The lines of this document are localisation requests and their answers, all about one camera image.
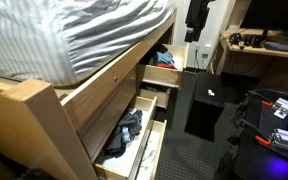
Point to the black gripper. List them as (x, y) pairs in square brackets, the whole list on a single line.
[(199, 13)]

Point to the wooden drawer with colourful clothes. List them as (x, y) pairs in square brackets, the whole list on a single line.
[(160, 76)]

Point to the closed deep wooden drawer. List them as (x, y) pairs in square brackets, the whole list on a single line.
[(110, 106)]

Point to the wooden drawer with pale fabric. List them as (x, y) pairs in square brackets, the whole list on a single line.
[(159, 146)]

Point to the wooden drawer with grey clothes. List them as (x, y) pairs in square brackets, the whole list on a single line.
[(140, 146)]

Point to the light blue garment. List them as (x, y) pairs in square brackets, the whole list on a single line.
[(165, 58)]

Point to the red garment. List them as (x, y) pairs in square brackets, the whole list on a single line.
[(166, 66)]

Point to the black headphones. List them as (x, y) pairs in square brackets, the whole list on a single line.
[(235, 38)]

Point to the wooden desk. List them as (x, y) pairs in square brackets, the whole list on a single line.
[(250, 50)]

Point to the black desk gadget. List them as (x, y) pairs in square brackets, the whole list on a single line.
[(252, 40)]

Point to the white sticker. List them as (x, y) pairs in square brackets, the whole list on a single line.
[(211, 93)]

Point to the black box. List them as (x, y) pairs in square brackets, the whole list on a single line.
[(204, 110)]

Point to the black flat screen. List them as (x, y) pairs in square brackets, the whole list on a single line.
[(274, 13)]

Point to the dark keyboard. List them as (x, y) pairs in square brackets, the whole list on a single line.
[(284, 46)]

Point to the dark grey clothes pile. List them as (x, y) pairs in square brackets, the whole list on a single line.
[(127, 130)]

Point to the aluminium extrusion bar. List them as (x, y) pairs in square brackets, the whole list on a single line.
[(285, 106), (287, 141)]

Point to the pale patterned fabric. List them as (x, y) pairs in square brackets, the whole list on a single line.
[(149, 153)]

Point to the black robot cart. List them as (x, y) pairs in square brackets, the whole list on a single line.
[(260, 160)]

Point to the white striped mattress sheet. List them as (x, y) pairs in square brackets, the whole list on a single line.
[(50, 33)]

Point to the white wall outlet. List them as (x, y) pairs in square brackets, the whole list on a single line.
[(205, 55)]

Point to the wooden bed frame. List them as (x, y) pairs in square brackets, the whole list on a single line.
[(24, 126)]

